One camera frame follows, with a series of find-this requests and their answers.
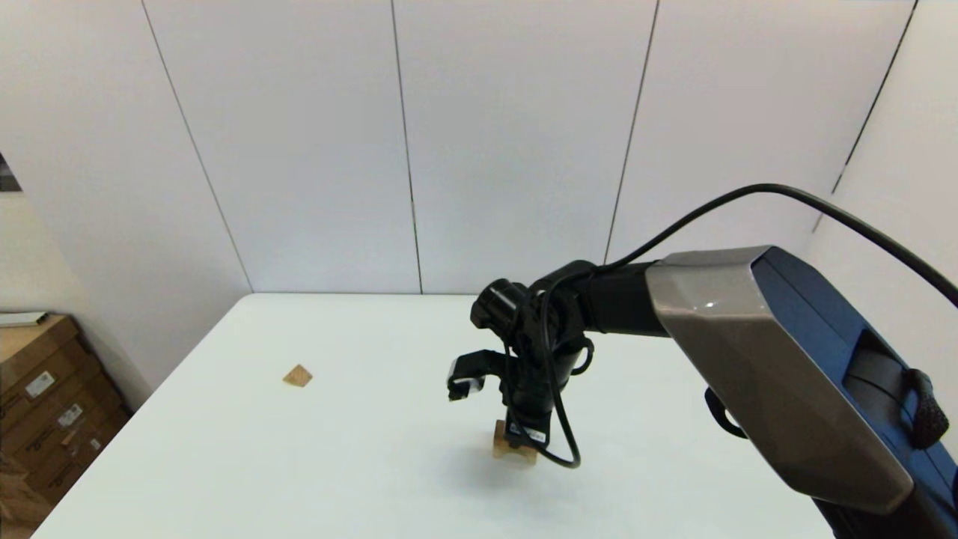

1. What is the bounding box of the arched wooden building block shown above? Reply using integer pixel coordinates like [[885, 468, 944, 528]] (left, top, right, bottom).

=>
[[492, 433, 538, 466]]

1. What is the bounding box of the brown labelled cardboard box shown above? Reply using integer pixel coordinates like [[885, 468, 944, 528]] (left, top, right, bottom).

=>
[[0, 389, 126, 469], [0, 352, 106, 435], [15, 423, 134, 510]]

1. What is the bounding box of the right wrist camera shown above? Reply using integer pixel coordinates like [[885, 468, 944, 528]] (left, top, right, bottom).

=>
[[447, 350, 511, 402]]

